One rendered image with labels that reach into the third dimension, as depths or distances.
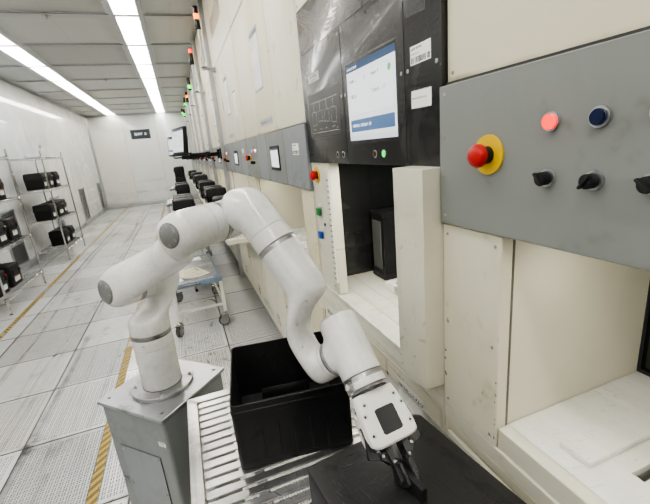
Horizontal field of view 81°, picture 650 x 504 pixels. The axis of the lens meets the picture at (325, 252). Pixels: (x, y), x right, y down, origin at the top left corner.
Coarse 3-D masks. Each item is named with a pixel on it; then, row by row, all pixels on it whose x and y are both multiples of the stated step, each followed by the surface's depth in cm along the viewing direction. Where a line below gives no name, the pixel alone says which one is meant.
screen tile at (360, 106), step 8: (360, 72) 106; (352, 80) 111; (360, 80) 107; (352, 88) 112; (360, 88) 108; (352, 104) 114; (360, 104) 109; (368, 104) 105; (352, 112) 115; (360, 112) 110; (368, 112) 106
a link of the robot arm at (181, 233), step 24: (168, 216) 85; (192, 216) 85; (216, 216) 90; (168, 240) 84; (192, 240) 85; (216, 240) 91; (120, 264) 106; (144, 264) 102; (168, 264) 99; (120, 288) 105; (144, 288) 106
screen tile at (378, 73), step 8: (384, 64) 94; (392, 64) 91; (376, 72) 98; (384, 72) 95; (392, 72) 91; (376, 80) 99; (384, 80) 95; (392, 80) 92; (392, 88) 93; (376, 96) 100; (384, 96) 97; (392, 96) 93; (376, 104) 101; (384, 104) 97; (392, 104) 94
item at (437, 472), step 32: (416, 416) 86; (352, 448) 79; (416, 448) 77; (448, 448) 77; (320, 480) 72; (352, 480) 71; (384, 480) 71; (416, 480) 67; (448, 480) 70; (480, 480) 69
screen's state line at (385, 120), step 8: (392, 112) 94; (360, 120) 111; (368, 120) 107; (376, 120) 102; (384, 120) 99; (392, 120) 95; (352, 128) 117; (360, 128) 112; (368, 128) 107; (376, 128) 103
